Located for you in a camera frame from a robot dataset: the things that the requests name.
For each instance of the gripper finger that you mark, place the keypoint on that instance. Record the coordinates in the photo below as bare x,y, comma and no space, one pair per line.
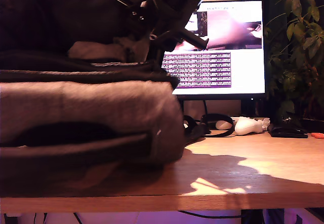
164,40
146,18

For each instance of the grey fabric backpack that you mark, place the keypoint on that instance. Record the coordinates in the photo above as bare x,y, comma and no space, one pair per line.
76,102

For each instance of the white game controller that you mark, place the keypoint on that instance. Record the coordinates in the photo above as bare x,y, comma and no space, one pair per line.
246,126

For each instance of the green leafy potted plant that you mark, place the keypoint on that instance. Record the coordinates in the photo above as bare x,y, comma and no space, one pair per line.
315,13

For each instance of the small orange object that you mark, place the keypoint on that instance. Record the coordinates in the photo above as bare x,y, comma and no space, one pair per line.
317,135

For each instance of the black table leg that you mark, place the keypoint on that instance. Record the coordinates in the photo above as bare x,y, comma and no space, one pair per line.
253,217

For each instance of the monitor showing camera feeds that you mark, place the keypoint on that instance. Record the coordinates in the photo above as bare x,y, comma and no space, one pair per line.
248,69

